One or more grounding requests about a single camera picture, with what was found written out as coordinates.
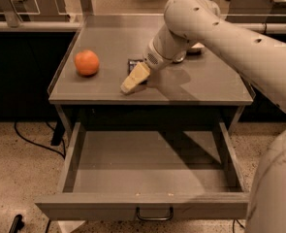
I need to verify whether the grey background desk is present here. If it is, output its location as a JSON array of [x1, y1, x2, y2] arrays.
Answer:
[[0, 0, 71, 22], [226, 0, 286, 23]]

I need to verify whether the orange fruit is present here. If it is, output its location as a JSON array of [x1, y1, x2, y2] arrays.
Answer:
[[74, 50, 100, 76]]

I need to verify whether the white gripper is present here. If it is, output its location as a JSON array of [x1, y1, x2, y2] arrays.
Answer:
[[120, 24, 198, 93]]

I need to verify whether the black floor cable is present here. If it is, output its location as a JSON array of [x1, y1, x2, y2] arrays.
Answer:
[[232, 218, 247, 233], [14, 119, 67, 160]]

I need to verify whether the grey open top drawer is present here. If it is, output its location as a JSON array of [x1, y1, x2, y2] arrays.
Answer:
[[36, 122, 249, 220]]

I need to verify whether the black metal drawer handle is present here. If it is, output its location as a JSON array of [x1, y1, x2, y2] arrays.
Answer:
[[136, 207, 175, 221]]

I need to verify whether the black floor cable right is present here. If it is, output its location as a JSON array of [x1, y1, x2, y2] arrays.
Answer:
[[232, 218, 247, 233]]

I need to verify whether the black plug on floor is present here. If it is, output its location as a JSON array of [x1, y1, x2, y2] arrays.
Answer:
[[9, 215, 24, 233]]

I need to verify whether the white horizontal rail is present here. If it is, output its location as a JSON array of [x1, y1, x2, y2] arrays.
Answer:
[[0, 21, 81, 32]]

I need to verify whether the blue rxbar blueberry bar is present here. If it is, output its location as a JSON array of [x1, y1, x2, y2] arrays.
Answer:
[[127, 59, 147, 84]]

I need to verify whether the grey background desk left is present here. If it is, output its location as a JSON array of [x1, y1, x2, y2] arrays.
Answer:
[[0, 0, 71, 22]]

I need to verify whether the black floor cable left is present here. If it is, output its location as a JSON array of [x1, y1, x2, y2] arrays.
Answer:
[[14, 119, 67, 160]]

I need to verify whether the grey background desk right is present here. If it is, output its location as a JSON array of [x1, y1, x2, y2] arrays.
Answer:
[[226, 0, 286, 23]]

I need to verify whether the grey cabinet table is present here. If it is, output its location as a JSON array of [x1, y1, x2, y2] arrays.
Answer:
[[49, 15, 253, 132]]

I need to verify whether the crushed gold metal can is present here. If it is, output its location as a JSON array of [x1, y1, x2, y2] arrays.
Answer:
[[173, 51, 187, 63]]

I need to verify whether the white paper bowl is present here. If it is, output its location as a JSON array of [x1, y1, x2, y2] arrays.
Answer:
[[187, 43, 205, 53]]

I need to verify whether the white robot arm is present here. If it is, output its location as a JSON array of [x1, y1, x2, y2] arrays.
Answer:
[[121, 0, 286, 233]]

